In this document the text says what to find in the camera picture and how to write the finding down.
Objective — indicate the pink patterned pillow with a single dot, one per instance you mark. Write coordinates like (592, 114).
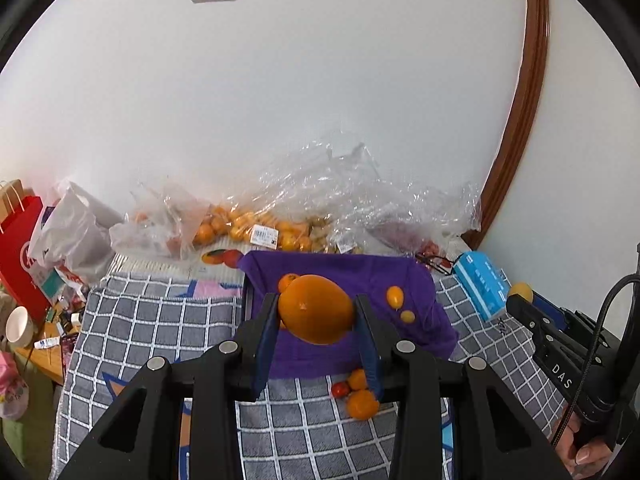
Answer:
(14, 392)

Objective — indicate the grey checkered blanket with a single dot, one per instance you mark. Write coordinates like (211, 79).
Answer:
(296, 429)

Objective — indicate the large orange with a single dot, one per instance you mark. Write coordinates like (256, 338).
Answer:
(357, 380)

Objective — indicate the blue tissue pack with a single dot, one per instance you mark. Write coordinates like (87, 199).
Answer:
(483, 283)

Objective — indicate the wooden bedside table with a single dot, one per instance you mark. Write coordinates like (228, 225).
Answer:
(48, 361)

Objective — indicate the mandarin orange three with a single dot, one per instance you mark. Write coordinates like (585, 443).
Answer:
(316, 310)

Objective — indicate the mandarin orange one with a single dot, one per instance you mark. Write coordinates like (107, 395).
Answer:
(285, 281)

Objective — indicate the red paper gift bag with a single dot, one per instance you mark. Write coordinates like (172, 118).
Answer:
(19, 213)

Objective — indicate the person's right hand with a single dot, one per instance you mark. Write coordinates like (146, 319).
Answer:
(584, 461)

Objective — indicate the white plastic shopping bag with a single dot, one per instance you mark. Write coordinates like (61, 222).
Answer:
(75, 234)

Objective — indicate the bag of red cherry tomatoes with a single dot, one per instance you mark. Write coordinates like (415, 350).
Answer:
(427, 244)

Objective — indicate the large crumpled clear plastic bag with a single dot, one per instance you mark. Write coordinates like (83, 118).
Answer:
(324, 178)

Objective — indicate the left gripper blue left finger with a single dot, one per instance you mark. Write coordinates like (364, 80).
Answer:
(266, 331)

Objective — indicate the red cherry tomato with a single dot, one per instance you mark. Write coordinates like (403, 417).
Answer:
(340, 390)

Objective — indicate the oval kumquat orange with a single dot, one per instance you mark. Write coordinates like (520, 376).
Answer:
(395, 297)

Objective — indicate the purple towel covered tray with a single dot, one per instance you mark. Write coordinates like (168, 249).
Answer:
(356, 275)

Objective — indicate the small yellow fruit two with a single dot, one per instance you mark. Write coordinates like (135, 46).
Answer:
(523, 290)

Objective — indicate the mandarin orange four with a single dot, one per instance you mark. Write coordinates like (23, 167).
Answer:
(362, 404)

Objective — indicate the small clear bag of oranges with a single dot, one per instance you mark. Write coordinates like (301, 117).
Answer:
(161, 226)

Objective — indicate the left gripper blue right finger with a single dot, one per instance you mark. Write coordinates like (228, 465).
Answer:
(367, 336)

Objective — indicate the small yellow fruit one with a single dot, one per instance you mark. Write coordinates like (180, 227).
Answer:
(407, 316)

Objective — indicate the brown wooden door frame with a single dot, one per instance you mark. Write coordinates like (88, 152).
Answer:
(521, 117)

